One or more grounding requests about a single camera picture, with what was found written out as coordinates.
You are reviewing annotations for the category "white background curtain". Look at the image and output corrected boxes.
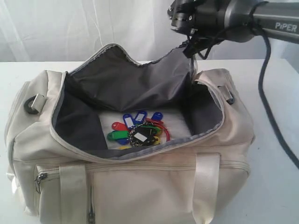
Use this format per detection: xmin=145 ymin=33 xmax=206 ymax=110
xmin=0 ymin=0 xmax=299 ymax=63

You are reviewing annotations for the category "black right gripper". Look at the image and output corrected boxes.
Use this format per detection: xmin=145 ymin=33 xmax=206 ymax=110
xmin=182 ymin=28 xmax=219 ymax=58

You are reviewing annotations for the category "colourful key tag bunch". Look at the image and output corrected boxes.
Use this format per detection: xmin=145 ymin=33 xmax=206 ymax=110
xmin=107 ymin=111 xmax=171 ymax=150

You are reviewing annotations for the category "beige duffel bag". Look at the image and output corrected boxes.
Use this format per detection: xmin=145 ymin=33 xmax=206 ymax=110
xmin=5 ymin=44 xmax=255 ymax=224

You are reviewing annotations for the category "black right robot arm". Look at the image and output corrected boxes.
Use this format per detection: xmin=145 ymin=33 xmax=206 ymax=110
xmin=167 ymin=0 xmax=299 ymax=58

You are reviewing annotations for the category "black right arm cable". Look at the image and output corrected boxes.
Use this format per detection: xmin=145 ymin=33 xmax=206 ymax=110
xmin=256 ymin=23 xmax=299 ymax=171

